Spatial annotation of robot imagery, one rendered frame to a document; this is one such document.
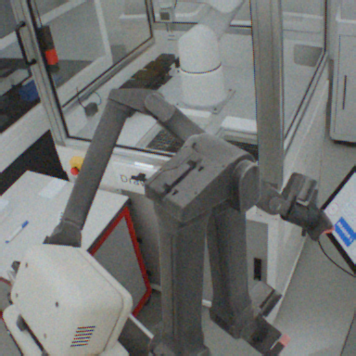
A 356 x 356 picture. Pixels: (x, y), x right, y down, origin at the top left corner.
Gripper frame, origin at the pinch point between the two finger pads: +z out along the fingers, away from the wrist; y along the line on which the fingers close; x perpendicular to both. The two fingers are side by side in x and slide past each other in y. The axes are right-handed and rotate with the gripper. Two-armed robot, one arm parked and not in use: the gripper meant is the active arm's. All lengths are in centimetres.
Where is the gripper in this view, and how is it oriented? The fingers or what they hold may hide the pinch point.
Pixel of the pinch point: (331, 228)
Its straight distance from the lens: 127.6
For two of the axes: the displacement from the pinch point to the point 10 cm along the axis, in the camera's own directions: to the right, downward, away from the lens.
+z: 8.1, 3.2, 4.9
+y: -2.3, -5.8, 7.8
